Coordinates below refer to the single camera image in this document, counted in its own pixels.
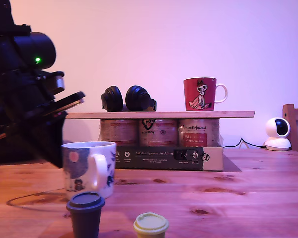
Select red cartoon figure mug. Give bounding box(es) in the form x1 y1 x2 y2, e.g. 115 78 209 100
183 77 228 112

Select light wooden board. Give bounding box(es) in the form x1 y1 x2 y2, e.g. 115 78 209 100
64 111 256 120

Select white round security camera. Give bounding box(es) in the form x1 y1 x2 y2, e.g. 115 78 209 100
263 117 292 151

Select wooden chair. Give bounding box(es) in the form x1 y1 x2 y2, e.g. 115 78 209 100
282 104 298 153

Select white and blue illustrated mug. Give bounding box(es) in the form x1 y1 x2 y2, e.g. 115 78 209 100
61 141 117 200

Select black over-ear headphones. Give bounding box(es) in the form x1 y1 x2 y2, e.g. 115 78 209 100
101 85 157 112

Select food can with text label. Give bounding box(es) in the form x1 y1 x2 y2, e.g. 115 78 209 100
100 119 140 147

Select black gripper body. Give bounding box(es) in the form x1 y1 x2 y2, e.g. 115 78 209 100
0 88 86 142

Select small dark blue lidded cup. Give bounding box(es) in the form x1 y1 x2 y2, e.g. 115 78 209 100
66 191 106 238

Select food can with red label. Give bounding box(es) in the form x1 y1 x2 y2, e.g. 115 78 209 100
177 118 220 148

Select small yellow lidded cup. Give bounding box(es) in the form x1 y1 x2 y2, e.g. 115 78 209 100
133 212 169 238

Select black camera power cable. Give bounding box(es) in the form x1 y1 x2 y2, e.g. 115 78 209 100
223 138 266 149

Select cardboard can tray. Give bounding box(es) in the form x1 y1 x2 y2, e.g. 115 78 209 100
114 144 224 172

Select food can with black logo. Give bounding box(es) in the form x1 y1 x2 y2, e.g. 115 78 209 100
138 119 178 147

